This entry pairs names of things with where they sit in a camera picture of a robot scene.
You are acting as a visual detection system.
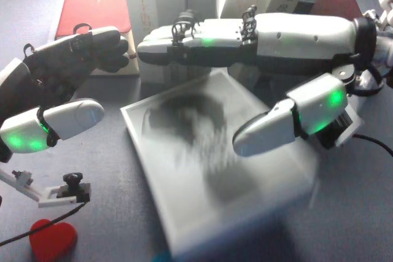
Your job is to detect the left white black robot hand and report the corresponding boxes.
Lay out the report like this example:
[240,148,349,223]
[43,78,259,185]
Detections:
[0,23,130,163]

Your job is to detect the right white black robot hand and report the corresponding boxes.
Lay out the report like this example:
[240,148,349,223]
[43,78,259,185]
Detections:
[136,5,359,158]

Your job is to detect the white book with dark portrait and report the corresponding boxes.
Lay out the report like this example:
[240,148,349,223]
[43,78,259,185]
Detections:
[119,68,322,260]

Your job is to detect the red heart block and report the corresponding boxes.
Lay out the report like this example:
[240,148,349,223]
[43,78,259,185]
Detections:
[29,218,78,262]

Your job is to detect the blue round block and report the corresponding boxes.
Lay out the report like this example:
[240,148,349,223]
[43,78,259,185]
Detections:
[152,252,177,262]

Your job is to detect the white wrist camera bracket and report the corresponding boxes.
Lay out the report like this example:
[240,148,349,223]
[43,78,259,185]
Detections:
[0,168,77,209]
[334,102,365,148]

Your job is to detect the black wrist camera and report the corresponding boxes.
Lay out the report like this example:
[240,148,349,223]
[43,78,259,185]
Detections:
[319,126,341,150]
[56,172,92,204]

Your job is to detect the black camera cable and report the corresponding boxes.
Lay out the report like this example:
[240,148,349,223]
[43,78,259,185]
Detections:
[352,134,393,158]
[0,201,89,246]

